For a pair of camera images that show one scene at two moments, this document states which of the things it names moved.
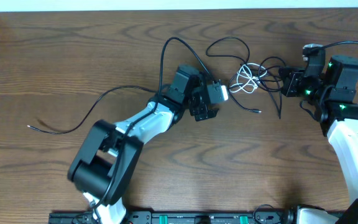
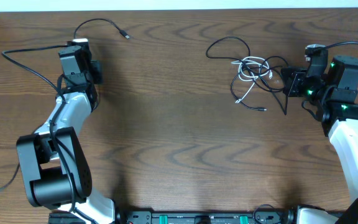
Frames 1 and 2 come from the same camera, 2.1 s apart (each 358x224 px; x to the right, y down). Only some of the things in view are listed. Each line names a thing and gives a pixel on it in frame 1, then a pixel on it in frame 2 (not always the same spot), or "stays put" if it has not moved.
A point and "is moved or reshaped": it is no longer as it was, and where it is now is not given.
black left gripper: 206,112 -> 96,69
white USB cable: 247,77 is moved or reshaped
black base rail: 176,218 stays put
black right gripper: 290,82 stays put
